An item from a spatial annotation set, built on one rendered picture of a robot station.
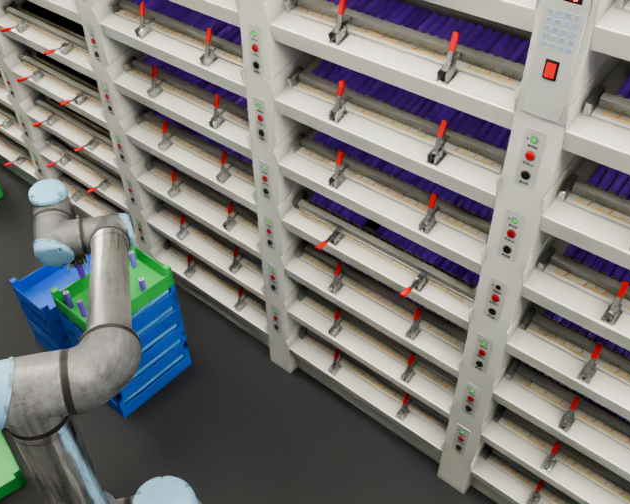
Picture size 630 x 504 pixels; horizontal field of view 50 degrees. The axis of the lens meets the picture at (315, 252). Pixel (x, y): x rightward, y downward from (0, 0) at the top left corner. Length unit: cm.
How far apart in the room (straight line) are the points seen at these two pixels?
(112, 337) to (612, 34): 97
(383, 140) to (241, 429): 116
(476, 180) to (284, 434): 118
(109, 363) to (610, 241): 92
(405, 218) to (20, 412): 90
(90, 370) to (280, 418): 116
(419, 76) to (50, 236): 94
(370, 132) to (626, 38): 60
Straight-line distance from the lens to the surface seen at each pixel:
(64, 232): 172
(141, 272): 223
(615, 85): 134
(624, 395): 159
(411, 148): 147
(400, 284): 169
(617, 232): 135
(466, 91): 132
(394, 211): 160
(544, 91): 123
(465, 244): 153
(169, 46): 195
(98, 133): 265
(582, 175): 143
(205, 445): 226
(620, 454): 173
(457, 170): 142
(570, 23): 117
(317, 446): 222
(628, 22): 118
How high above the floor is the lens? 190
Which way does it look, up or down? 42 degrees down
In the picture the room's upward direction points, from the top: 1 degrees counter-clockwise
